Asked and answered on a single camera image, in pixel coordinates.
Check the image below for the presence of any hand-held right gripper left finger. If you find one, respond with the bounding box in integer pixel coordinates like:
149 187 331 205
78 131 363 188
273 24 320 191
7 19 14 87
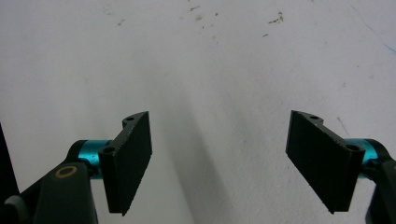
98 111 153 217

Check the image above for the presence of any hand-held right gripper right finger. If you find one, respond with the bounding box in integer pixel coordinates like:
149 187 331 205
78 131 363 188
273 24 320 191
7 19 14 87
285 109 366 215

